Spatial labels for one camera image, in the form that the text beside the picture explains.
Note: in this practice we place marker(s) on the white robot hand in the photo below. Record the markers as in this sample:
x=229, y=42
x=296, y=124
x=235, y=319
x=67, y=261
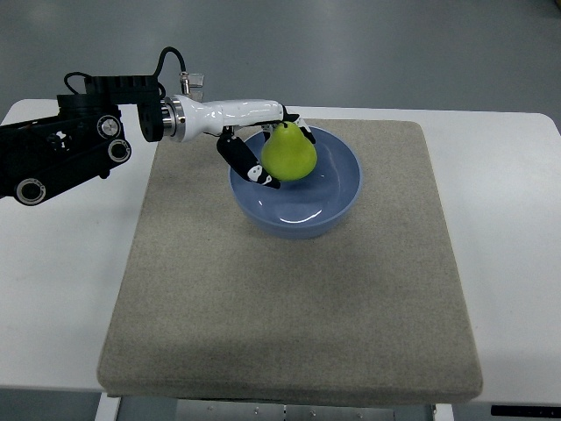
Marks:
x=184, y=119

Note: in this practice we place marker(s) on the green pear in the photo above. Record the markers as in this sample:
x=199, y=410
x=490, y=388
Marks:
x=288, y=155

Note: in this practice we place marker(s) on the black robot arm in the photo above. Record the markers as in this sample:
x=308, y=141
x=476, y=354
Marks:
x=44, y=157

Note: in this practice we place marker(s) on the blue bowl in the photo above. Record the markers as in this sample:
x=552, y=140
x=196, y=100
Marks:
x=309, y=207

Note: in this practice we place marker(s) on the lower metal floor plate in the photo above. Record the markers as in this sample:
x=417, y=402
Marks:
x=197, y=96

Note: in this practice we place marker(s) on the metal floor plate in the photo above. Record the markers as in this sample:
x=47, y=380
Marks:
x=195, y=80
x=197, y=96

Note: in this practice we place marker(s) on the upper metal floor plate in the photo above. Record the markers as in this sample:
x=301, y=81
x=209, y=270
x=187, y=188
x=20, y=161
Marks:
x=195, y=80

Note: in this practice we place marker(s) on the grey fabric mat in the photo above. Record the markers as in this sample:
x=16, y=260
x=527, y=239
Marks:
x=370, y=313

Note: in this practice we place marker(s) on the metal table frame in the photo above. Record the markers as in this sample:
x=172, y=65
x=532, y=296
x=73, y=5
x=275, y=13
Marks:
x=137, y=408

